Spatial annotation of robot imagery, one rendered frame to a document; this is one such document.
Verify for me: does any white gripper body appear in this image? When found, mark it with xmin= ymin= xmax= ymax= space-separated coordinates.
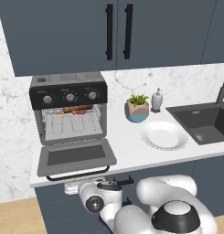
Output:
xmin=63 ymin=176 xmax=107 ymax=197

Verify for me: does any dark blue base cupboard door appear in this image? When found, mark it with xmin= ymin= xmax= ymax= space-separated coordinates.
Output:
xmin=190 ymin=154 xmax=224 ymax=218
xmin=34 ymin=160 xmax=197 ymax=234

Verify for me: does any grey toaster oven door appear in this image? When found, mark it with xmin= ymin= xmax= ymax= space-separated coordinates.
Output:
xmin=37 ymin=138 xmax=118 ymax=178

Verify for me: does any red kebab skewer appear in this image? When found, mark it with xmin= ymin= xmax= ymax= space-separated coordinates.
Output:
xmin=55 ymin=109 xmax=87 ymax=116

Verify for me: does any brown baguette bread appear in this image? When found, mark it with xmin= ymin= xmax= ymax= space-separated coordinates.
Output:
xmin=61 ymin=104 xmax=94 ymax=113

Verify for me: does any silver toaster oven knob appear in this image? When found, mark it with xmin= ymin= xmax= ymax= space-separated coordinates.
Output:
xmin=65 ymin=92 xmax=77 ymax=103
xmin=42 ymin=94 xmax=54 ymax=105
xmin=87 ymin=90 xmax=98 ymax=101

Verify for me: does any black toaster oven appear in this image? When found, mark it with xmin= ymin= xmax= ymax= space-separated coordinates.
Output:
xmin=28 ymin=71 xmax=109 ymax=146

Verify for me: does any green plant in teal pot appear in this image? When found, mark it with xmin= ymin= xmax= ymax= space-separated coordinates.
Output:
xmin=123 ymin=93 xmax=151 ymax=124

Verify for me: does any white plate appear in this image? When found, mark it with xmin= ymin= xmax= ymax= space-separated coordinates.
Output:
xmin=141 ymin=120 xmax=189 ymax=152

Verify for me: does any white soap dispenser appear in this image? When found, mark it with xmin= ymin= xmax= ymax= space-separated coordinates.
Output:
xmin=150 ymin=87 xmax=165 ymax=113

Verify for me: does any dark grey sink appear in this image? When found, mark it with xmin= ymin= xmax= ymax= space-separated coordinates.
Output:
xmin=165 ymin=101 xmax=224 ymax=146

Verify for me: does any dark grey tap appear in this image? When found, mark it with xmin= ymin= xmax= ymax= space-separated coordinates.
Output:
xmin=216 ymin=70 xmax=224 ymax=106

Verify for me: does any black toaster oven door handle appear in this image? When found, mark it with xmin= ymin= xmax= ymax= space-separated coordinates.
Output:
xmin=46 ymin=165 xmax=112 ymax=182

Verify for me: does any black base cupboard handle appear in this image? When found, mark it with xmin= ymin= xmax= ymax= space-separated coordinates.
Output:
xmin=122 ymin=197 xmax=133 ymax=208
xmin=112 ymin=175 xmax=135 ymax=187

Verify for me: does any wire toaster oven rack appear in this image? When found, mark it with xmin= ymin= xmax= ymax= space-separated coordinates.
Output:
xmin=43 ymin=109 xmax=104 ymax=142

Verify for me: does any dark blue wall cupboard door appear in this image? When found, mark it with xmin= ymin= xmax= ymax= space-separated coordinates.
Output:
xmin=200 ymin=0 xmax=224 ymax=65
xmin=115 ymin=0 xmax=218 ymax=70
xmin=0 ymin=0 xmax=119 ymax=78

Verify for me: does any black cupboard door handle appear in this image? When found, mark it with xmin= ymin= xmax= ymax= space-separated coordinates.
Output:
xmin=105 ymin=4 xmax=114 ymax=61
xmin=123 ymin=4 xmax=134 ymax=60

